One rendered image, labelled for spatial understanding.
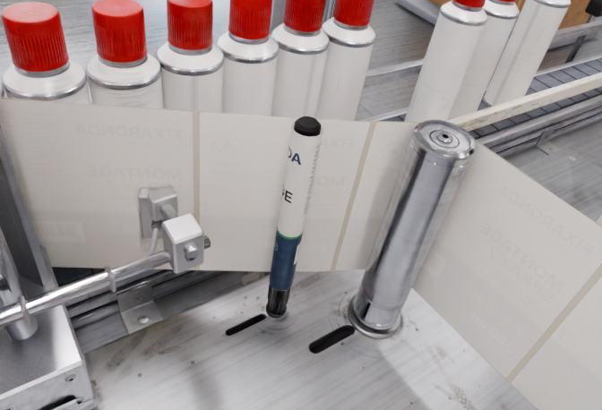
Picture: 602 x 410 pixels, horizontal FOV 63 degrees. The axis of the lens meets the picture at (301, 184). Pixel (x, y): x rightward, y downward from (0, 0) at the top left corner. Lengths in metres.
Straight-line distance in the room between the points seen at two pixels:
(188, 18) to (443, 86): 0.33
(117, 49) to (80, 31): 0.58
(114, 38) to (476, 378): 0.36
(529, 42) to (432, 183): 0.45
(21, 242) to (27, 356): 0.07
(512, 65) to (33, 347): 0.64
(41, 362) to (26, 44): 0.19
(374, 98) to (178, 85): 0.47
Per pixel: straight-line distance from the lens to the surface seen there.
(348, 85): 0.48
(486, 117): 0.68
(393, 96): 0.83
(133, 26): 0.36
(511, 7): 0.63
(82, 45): 0.90
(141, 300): 0.48
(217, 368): 0.39
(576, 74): 0.99
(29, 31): 0.35
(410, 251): 0.34
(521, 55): 0.73
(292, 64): 0.44
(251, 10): 0.40
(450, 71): 0.59
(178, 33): 0.38
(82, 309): 0.46
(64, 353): 0.34
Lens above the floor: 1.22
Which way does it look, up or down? 41 degrees down
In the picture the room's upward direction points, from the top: 10 degrees clockwise
